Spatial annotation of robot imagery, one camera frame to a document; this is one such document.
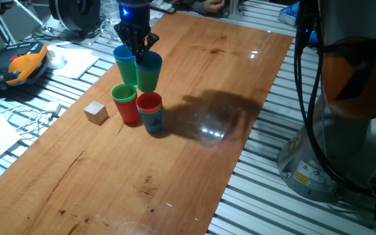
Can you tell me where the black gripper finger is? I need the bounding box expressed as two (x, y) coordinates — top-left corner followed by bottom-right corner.
(113, 22), (140, 57)
(136, 31), (161, 65)

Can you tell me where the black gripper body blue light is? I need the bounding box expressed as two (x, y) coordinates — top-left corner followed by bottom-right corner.
(116, 0), (152, 33)

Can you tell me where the blue plastic cup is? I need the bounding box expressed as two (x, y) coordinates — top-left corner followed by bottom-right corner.
(135, 50), (163, 72)
(112, 44), (137, 63)
(138, 110), (165, 134)

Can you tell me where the red plastic cup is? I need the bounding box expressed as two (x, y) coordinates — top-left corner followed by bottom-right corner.
(112, 99), (138, 107)
(135, 91), (163, 114)
(114, 101), (140, 125)

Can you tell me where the person's bare hand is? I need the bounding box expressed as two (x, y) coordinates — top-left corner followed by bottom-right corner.
(203, 0), (227, 14)

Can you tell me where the person's hand with black strap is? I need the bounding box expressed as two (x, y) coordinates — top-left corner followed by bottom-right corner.
(0, 0), (14, 14)

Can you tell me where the clear glass mug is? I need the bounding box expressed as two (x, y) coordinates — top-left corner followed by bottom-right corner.
(100, 2), (123, 42)

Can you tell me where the white crumpled tissue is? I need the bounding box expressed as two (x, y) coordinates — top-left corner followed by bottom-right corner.
(150, 0), (178, 16)

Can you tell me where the black round spool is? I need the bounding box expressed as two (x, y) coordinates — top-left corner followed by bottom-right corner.
(48, 0), (101, 33)

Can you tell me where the white tissue lump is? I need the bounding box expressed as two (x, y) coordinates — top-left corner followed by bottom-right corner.
(46, 44), (67, 70)

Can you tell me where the small wooden block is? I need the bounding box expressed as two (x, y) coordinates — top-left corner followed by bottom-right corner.
(83, 101), (110, 126)

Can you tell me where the thin metal rod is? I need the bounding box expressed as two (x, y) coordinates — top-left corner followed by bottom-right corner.
(12, 0), (51, 32)

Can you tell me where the orange and black teach pendant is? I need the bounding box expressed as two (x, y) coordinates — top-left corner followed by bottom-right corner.
(0, 41), (49, 91)

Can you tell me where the varnished wooden board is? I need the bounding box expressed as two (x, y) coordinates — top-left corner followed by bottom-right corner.
(0, 10), (294, 235)

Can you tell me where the blue tissue pack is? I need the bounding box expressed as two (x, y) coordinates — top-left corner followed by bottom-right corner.
(277, 1), (302, 27)

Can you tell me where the white charger with cable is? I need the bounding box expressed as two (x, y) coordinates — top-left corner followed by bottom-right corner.
(0, 101), (62, 138)

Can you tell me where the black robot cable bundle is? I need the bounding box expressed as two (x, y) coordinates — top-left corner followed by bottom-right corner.
(294, 0), (376, 198)

